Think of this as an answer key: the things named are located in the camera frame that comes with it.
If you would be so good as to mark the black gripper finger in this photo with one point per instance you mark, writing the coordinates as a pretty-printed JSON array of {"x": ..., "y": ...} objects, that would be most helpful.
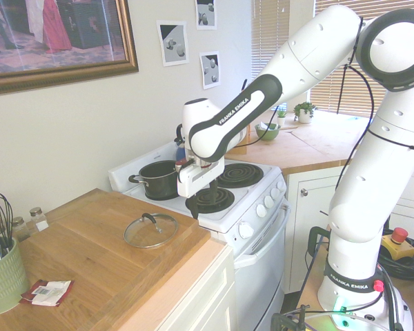
[
  {"x": 214, "y": 191},
  {"x": 194, "y": 207}
]

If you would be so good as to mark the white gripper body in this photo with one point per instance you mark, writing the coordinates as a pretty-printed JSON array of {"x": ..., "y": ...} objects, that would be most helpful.
[{"x": 196, "y": 179}]

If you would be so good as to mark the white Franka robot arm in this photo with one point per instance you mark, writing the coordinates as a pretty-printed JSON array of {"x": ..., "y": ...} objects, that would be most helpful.
[{"x": 296, "y": 65}]

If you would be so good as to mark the black cooking pot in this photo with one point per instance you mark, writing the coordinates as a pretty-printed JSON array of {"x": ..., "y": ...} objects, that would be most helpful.
[{"x": 158, "y": 182}]

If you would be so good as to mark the leafy plant white pot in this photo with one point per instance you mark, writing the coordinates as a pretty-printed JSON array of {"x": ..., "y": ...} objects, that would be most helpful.
[{"x": 304, "y": 112}]

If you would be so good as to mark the black coil burner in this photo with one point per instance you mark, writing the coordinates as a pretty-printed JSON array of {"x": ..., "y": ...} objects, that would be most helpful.
[
  {"x": 224, "y": 198},
  {"x": 243, "y": 174}
]

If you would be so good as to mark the white stove knob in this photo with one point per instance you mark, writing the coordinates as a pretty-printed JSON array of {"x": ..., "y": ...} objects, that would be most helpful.
[
  {"x": 261, "y": 210},
  {"x": 275, "y": 193},
  {"x": 281, "y": 186},
  {"x": 245, "y": 230},
  {"x": 269, "y": 202}
]

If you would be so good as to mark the white electric stove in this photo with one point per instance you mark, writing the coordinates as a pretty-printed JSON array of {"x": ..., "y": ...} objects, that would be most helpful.
[{"x": 255, "y": 248}]

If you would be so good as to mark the green bowl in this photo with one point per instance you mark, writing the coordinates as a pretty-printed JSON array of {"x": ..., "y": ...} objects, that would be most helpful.
[{"x": 267, "y": 132}]

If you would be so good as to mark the white base cabinet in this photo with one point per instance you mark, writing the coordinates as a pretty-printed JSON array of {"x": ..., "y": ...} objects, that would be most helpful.
[{"x": 200, "y": 293}]

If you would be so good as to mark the white kitchen cabinet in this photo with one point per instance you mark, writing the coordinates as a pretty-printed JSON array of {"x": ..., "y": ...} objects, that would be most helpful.
[{"x": 303, "y": 224}]

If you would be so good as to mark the large wooden butcher block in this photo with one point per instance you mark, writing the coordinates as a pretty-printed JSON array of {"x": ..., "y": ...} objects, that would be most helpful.
[{"x": 107, "y": 248}]

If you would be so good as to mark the grey printed paper sheet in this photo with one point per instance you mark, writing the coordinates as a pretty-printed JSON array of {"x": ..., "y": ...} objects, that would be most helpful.
[
  {"x": 210, "y": 70},
  {"x": 206, "y": 13},
  {"x": 172, "y": 43}
]

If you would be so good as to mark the black metal clamp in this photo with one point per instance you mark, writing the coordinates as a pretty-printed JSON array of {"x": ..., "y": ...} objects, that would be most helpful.
[{"x": 286, "y": 319}]

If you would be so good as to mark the wide wooden window blind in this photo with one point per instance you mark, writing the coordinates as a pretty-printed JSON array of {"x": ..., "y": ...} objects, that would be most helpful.
[{"x": 331, "y": 93}]

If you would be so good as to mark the glass shaker metal cap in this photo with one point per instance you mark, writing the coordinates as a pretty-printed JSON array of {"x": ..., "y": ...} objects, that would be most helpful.
[
  {"x": 20, "y": 229},
  {"x": 38, "y": 220}
]

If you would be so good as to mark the narrow wooden window blind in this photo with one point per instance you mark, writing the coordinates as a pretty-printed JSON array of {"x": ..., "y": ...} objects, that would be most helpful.
[{"x": 269, "y": 34}]

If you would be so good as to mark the white sauce packet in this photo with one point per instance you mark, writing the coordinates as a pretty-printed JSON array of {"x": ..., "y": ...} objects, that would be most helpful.
[{"x": 51, "y": 291}]

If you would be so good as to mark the red sauce packet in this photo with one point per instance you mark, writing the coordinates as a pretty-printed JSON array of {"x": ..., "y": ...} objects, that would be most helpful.
[{"x": 27, "y": 294}]

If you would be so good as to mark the red yellow emergency stop button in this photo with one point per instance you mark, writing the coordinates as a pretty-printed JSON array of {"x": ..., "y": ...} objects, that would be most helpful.
[{"x": 398, "y": 241}]

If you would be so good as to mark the gold framed painting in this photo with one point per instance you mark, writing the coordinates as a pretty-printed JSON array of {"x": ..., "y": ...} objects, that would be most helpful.
[{"x": 55, "y": 34}]

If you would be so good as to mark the green ceramic utensil holder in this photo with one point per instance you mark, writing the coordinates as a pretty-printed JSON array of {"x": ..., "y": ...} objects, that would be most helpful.
[{"x": 3, "y": 279}]

